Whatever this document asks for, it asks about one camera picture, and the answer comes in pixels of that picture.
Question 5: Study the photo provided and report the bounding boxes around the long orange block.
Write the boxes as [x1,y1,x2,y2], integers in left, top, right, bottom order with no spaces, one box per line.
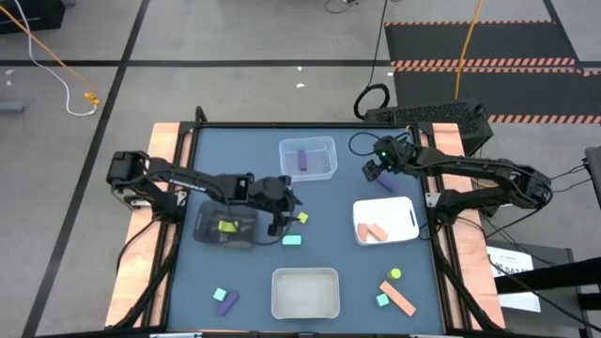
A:
[378,280,418,318]

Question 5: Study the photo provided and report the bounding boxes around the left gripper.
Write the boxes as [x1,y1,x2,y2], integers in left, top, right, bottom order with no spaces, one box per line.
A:
[255,176,301,237]

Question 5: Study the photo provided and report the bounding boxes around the black computer case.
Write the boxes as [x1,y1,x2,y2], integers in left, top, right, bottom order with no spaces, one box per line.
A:
[363,101,494,156]

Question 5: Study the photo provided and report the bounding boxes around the black equipment box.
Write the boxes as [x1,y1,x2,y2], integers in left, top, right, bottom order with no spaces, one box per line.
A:
[0,0,66,34]

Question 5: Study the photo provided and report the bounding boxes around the yellow hanging cable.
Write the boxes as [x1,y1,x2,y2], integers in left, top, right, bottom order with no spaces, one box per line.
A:
[454,0,485,100]

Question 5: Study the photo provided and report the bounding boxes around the black hazard-striped floor mat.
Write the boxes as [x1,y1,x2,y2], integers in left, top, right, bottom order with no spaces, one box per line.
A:
[392,67,601,126]
[383,19,579,68]

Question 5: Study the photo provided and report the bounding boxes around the translucent white plastic bin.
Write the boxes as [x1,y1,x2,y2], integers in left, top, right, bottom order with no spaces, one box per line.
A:
[270,267,341,321]

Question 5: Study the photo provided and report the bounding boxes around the white printed paper sheet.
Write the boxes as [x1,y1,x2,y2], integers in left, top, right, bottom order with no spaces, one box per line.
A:
[487,246,542,314]

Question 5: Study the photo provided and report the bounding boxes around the grey side table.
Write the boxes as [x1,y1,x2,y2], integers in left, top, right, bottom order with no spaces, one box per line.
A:
[485,238,601,338]

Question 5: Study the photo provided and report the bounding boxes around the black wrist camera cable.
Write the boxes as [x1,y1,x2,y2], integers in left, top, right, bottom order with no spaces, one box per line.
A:
[347,131,378,159]

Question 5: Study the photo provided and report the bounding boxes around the white floor cable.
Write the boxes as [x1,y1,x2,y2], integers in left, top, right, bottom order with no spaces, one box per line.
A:
[12,0,100,117]

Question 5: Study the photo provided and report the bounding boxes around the orange cable with connector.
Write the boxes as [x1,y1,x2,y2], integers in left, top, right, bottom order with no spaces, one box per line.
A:
[0,4,100,107]

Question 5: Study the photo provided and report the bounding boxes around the clear plastic bin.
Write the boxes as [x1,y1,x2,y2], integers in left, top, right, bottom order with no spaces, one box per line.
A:
[278,135,339,183]

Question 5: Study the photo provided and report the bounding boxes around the wooden side board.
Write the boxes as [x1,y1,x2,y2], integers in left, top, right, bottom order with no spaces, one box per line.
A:
[431,122,506,330]
[103,122,182,329]

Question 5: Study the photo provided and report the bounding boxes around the thick black cable loop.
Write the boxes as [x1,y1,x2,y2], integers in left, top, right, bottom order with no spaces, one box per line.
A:
[352,83,392,121]

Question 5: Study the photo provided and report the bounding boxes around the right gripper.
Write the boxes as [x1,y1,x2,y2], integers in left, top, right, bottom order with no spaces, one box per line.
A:
[361,135,417,182]

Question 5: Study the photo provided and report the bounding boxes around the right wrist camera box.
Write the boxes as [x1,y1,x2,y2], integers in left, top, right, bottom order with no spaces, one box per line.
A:
[375,143,398,163]

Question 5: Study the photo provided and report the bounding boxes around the thin black hanging cable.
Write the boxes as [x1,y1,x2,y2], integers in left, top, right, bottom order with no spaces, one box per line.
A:
[368,0,391,88]

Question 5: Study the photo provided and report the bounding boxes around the smoky dark plastic bin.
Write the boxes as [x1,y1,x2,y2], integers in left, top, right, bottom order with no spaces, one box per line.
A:
[192,200,260,250]

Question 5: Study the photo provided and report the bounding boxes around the long purple block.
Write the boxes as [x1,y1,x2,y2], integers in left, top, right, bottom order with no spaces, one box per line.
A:
[216,290,240,317]

